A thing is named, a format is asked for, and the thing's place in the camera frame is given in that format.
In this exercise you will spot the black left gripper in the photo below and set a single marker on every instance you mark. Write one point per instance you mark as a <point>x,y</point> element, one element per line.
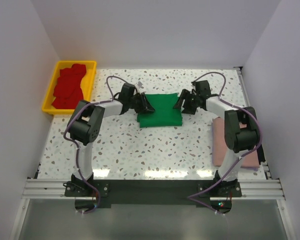
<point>145,104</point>

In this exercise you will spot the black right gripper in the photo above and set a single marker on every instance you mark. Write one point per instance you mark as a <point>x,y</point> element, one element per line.
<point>187,109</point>

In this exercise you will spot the green t shirt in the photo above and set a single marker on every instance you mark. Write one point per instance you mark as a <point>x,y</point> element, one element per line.
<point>164,114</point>

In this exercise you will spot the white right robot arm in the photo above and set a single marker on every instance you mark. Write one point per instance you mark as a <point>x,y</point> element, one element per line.
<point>242,134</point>

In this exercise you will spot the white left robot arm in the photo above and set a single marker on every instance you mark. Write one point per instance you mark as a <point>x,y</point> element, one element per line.
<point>85,123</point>

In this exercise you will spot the pink folded t shirt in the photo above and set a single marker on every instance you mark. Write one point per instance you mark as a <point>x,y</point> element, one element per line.
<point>219,147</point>

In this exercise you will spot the yellow plastic bin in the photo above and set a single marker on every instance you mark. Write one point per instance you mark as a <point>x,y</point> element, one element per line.
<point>86,85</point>

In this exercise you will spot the red t shirt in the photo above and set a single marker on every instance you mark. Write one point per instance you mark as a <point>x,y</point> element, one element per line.
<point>67,91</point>

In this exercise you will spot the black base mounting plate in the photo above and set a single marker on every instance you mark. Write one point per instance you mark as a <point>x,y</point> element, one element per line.
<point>102,193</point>

